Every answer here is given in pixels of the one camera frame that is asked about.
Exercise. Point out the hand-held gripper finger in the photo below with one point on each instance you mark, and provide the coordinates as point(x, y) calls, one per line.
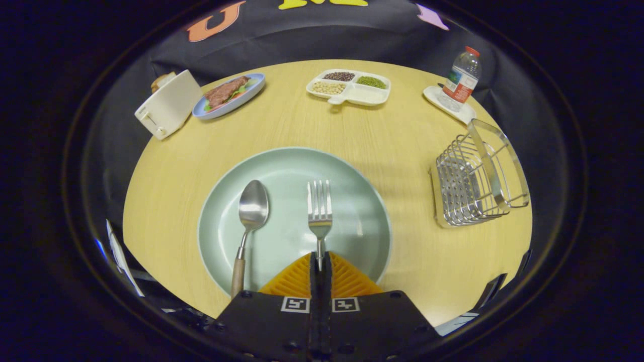
point(326, 281)
point(315, 281)

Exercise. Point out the pale green plate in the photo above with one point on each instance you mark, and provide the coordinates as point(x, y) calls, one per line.
point(287, 166)

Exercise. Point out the dark rectangular object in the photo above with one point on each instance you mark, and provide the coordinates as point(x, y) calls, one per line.
point(490, 291)

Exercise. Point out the white divided tray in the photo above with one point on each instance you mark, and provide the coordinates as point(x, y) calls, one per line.
point(367, 94)

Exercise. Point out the heap of white beans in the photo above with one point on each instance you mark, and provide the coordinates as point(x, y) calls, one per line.
point(328, 88)

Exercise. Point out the white sheet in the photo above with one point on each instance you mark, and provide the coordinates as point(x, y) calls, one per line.
point(121, 256)

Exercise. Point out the blue plate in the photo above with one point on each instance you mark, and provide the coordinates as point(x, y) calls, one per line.
point(250, 95)

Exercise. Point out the green lettuce leaves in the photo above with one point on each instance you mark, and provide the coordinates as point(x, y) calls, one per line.
point(236, 93)

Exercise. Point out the heap of green beans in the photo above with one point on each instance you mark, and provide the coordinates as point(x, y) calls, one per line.
point(371, 82)

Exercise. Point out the heap of dark beans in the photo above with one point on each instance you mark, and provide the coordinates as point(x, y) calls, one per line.
point(339, 76)

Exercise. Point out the brown steak piece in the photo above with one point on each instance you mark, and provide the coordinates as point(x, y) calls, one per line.
point(224, 92)

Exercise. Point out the white square coaster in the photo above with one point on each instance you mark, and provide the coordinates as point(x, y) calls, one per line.
point(432, 95)

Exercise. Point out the white toaster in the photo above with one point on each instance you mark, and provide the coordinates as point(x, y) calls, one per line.
point(168, 108)

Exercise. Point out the clear plastic water bottle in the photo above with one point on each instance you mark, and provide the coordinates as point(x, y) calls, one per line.
point(460, 80)

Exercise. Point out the black backdrop cloth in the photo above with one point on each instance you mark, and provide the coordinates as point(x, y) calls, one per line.
point(302, 35)

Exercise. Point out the toasted bread slice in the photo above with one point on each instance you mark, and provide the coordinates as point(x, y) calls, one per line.
point(161, 81)

